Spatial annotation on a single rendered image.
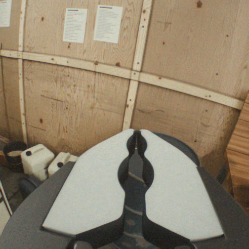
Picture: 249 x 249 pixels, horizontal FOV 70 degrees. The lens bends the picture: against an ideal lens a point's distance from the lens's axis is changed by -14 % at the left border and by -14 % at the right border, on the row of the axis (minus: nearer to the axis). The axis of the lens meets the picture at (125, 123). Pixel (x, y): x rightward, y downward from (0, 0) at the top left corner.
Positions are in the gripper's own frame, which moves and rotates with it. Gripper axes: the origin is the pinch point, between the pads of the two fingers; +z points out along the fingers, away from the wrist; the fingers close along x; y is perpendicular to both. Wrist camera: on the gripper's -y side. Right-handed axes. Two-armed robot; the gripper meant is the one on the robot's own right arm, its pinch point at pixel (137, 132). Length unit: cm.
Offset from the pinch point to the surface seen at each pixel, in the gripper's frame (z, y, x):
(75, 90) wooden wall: 160, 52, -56
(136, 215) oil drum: 71, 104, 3
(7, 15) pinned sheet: 183, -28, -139
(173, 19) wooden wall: 141, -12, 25
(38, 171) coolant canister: 128, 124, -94
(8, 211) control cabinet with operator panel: 61, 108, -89
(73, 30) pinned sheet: 161, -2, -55
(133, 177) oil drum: 74, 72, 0
